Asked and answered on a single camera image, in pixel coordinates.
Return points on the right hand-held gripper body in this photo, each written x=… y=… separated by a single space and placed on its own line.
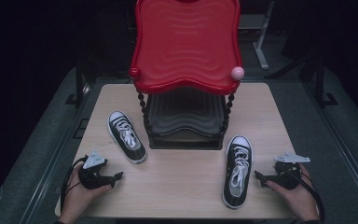
x=287 y=174

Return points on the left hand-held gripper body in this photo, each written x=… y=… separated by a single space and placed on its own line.
x=90 y=175

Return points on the black canvas sneaker white laces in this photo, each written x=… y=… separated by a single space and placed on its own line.
x=237 y=171
x=127 y=137

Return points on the red and black shoe rack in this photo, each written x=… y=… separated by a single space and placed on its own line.
x=186 y=46

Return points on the person's left hand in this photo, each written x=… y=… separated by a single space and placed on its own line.
x=80 y=199

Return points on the person's right hand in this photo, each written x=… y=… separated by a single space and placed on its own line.
x=295 y=199

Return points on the dark metal stand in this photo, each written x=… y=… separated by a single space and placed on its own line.
x=79 y=84
x=321 y=84

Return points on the white metal stand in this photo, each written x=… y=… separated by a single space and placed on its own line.
x=261 y=40

